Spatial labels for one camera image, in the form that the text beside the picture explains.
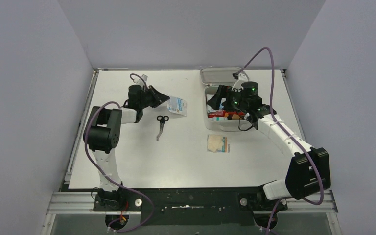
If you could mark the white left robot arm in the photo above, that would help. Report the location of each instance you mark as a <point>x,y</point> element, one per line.
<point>101,137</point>

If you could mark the white plastic bottle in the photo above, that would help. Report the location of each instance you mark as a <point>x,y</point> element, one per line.
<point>218,119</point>

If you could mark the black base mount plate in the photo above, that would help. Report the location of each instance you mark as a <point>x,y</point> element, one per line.
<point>244,206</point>

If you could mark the beige gauze packet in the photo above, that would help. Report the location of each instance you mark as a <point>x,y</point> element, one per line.
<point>218,143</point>

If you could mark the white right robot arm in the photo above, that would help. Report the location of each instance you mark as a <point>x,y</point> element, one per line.
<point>309,169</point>

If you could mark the red first aid pouch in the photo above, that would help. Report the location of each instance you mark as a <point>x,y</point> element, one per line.
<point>224,113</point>

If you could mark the white blue label packet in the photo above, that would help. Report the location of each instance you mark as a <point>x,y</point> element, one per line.
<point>177,106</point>

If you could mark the aluminium frame rail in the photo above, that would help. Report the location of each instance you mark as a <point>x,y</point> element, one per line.
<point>301,206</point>

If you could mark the clear bag of wipes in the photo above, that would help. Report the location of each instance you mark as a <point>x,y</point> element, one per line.
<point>209,98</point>

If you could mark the grey open storage box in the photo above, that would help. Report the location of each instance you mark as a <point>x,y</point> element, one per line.
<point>212,78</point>

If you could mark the left side frame rail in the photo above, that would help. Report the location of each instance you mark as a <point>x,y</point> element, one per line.
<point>71,203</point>

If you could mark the black handled scissors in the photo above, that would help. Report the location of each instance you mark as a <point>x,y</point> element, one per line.
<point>162,120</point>

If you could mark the brown bottle orange cap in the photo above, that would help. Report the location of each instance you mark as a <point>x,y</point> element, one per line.
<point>236,116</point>

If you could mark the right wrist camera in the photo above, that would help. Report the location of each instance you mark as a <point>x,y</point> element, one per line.
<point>239,80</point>

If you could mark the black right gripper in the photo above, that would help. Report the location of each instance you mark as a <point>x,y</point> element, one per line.
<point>224,92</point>

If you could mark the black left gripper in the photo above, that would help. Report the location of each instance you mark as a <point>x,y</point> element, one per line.
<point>152,96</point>

